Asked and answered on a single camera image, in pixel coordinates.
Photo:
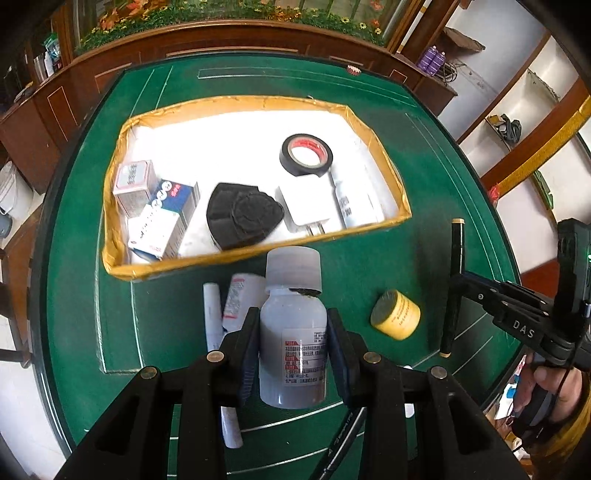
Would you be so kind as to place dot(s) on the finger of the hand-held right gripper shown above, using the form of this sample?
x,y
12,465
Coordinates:
x,y
524,325
480,286

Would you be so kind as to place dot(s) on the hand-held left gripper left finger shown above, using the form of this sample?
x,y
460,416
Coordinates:
x,y
249,355

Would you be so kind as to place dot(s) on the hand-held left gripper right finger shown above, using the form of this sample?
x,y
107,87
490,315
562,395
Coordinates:
x,y
339,360

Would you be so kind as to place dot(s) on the black pen gold bands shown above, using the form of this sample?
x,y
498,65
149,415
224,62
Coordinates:
x,y
455,249

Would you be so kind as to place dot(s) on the long white tube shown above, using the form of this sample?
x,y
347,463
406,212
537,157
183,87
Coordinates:
x,y
212,318

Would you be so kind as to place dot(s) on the large white medicine bottle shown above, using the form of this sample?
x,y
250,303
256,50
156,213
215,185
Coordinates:
x,y
293,323

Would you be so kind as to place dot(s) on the medium white bottle red label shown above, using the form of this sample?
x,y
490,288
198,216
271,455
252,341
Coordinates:
x,y
240,300

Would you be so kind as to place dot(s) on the yellow tape roll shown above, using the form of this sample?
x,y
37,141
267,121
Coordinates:
x,y
401,318

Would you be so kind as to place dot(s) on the black face mask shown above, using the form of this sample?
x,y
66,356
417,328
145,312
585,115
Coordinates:
x,y
244,217

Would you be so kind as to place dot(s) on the small white bottle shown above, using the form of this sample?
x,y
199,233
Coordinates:
x,y
355,203

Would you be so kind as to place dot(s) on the plain white charger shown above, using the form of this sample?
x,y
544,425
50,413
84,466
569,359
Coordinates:
x,y
304,203

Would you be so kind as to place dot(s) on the blue white medicine box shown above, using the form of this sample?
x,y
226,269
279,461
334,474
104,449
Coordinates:
x,y
161,217

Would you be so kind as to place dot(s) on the black tape roll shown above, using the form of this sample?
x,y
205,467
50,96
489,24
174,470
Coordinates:
x,y
304,172

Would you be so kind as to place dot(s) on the pink white square box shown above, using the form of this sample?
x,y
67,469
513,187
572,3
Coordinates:
x,y
134,177

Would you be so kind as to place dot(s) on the shallow yellow-taped cardboard box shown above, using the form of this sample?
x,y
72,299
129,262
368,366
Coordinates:
x,y
221,134

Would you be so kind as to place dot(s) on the person's right hand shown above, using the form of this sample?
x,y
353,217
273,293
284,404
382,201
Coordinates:
x,y
554,387

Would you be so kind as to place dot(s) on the red plastic bag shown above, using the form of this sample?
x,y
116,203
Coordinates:
x,y
494,193

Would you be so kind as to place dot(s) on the white wood-framed shelf unit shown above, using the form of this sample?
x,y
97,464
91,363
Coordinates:
x,y
531,159

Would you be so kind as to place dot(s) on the dark tool bundle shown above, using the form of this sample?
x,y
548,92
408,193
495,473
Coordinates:
x,y
508,127

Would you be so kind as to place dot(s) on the wooden chair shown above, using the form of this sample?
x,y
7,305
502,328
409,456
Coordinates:
x,y
23,258

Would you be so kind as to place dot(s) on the brown cardboard piece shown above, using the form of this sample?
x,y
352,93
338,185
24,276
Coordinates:
x,y
461,40

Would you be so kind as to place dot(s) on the grey-blue plastic can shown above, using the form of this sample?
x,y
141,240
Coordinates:
x,y
4,226

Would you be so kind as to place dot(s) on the white bucket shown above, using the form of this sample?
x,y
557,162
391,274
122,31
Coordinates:
x,y
14,194

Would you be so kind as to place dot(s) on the curved wooden cabinet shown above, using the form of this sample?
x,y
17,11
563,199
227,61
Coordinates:
x,y
92,87

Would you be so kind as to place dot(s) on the artificial flower planter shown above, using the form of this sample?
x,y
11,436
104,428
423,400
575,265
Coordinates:
x,y
231,11

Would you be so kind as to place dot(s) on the steel cup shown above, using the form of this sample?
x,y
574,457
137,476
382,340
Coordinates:
x,y
39,68

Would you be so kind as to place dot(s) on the green packet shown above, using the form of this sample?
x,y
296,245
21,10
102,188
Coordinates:
x,y
51,50

